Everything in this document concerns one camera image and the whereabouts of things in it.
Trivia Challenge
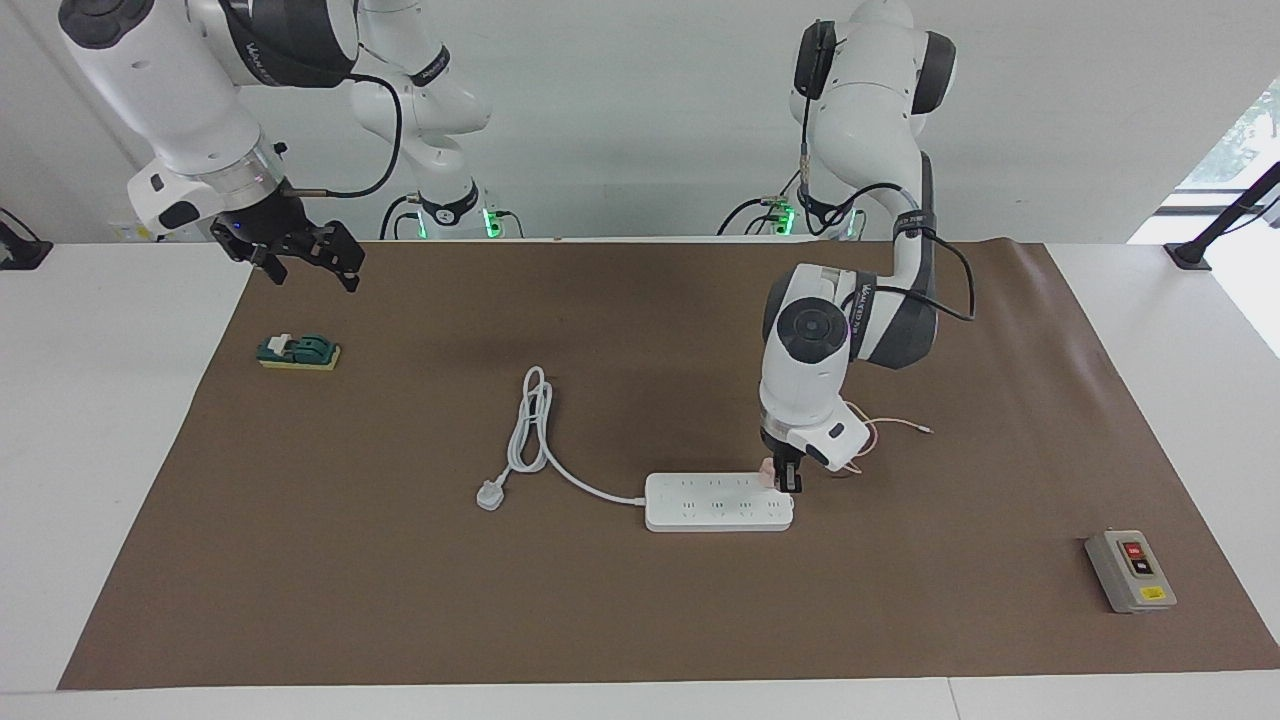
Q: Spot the pink charging cable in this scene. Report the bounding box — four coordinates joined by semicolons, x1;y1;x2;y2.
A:
838;402;934;477

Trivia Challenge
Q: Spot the white power strip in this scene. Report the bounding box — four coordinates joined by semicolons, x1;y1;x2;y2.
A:
644;472;796;533

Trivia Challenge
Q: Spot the black table clamp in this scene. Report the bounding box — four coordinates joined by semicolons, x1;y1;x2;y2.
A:
0;208;53;271

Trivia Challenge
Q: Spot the brown table mat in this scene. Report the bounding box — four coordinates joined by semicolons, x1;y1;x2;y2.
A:
57;238;1280;692

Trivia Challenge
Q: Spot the black angled stand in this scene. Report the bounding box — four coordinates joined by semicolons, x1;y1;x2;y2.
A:
1165;162;1280;271

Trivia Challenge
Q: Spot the bright window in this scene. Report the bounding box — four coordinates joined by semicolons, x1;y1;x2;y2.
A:
1160;78;1280;216

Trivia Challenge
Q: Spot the black base power cable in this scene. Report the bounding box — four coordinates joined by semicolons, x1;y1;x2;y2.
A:
716;195;791;238
380;193;426;241

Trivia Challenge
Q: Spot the green knife switch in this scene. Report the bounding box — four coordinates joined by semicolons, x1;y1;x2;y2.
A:
257;334;342;373

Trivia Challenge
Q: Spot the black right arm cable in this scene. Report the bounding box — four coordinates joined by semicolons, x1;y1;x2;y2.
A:
280;70;404;199

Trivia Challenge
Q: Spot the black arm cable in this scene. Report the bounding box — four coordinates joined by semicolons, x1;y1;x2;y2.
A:
280;70;404;199
797;20;977;323

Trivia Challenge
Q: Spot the white power strip cord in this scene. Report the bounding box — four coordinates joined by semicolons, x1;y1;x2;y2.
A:
507;366;649;504

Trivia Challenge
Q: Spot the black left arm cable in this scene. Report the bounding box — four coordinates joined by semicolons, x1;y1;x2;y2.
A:
797;20;977;323

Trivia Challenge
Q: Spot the grey on-off switch box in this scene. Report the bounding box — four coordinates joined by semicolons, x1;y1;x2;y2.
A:
1085;529;1178;614

